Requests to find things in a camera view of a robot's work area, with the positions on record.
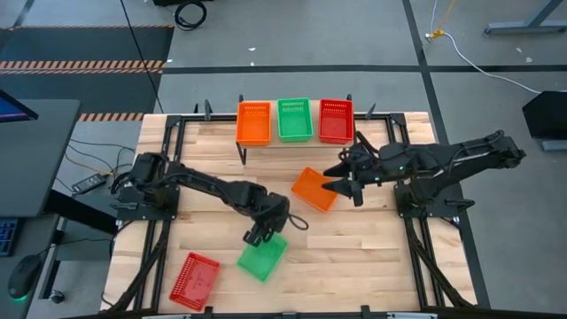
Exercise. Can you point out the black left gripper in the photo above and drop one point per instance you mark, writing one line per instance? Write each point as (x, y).
(272, 212)

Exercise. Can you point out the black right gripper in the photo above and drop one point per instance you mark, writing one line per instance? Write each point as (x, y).
(365, 168)

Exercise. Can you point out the green plastic basket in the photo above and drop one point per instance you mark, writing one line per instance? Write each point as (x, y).
(294, 122)
(261, 261)

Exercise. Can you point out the orange plastic basket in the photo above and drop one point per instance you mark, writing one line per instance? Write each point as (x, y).
(310, 192)
(253, 126)

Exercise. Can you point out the red plastic basket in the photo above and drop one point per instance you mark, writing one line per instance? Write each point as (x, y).
(336, 124)
(195, 281)

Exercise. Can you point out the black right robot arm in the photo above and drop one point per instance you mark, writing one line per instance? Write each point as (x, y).
(443, 161)

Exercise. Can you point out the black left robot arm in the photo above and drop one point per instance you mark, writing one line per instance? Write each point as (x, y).
(208, 184)

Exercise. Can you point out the black power adapter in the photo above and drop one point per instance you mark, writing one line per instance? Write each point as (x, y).
(87, 184)

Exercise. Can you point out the black caster wheel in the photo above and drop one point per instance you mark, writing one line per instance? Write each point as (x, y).
(57, 296)

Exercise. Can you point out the black box on stand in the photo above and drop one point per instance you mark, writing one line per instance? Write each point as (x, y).
(547, 115)

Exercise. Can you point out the grey metal table leg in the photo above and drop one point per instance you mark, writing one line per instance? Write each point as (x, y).
(522, 28)

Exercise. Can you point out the dark grey desk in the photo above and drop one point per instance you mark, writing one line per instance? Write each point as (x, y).
(40, 155)

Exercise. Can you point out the black computer mouse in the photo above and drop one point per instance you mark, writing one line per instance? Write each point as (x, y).
(24, 274)

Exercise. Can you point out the backlit keyboard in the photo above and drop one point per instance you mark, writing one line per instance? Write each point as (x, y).
(6, 237)

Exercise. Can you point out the black hazard-striped floor mat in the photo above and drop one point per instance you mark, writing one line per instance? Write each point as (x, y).
(88, 44)

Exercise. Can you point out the computer monitor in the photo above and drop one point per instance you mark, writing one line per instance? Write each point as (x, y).
(11, 111)

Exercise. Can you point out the black aluminium table frame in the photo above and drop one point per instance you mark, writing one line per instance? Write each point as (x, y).
(208, 118)

